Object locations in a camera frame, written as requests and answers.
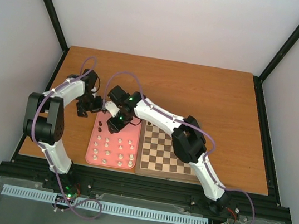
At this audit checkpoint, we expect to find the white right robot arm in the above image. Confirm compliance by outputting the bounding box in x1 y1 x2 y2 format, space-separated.
104 85 229 214

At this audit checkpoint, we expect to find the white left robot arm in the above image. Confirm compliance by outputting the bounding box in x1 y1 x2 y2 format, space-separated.
23 69 103 191

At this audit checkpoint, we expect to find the wooden chess board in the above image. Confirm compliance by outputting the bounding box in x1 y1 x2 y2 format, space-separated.
135 121 199 183

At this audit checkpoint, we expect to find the pink plastic tray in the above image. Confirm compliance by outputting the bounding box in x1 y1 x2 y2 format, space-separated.
85 112 142 170

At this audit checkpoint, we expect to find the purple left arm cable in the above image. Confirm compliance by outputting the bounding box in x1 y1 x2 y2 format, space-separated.
18 49 124 221

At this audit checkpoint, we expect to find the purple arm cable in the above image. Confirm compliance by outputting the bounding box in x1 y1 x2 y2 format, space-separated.
18 49 124 221
85 68 274 224

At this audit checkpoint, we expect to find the black aluminium frame rail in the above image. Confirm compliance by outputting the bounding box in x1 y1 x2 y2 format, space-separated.
0 155 292 224

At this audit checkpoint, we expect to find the light blue cable duct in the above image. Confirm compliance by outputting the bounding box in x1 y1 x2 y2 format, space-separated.
1 184 209 224

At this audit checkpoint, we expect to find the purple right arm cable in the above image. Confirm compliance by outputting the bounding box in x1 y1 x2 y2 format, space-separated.
85 68 274 224

